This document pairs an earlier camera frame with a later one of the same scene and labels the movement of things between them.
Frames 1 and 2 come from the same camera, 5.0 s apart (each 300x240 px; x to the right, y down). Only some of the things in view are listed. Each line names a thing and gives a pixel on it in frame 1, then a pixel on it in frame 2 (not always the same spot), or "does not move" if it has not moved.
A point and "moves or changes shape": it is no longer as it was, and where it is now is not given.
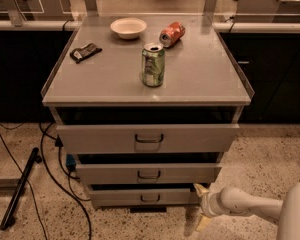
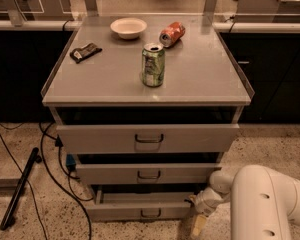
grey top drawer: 147,139 does not move
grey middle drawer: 152,173 does not move
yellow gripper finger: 200,189 → 192,197
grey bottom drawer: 155,196 moves or changes shape
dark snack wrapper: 79,54 does not move
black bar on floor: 7,218 does not move
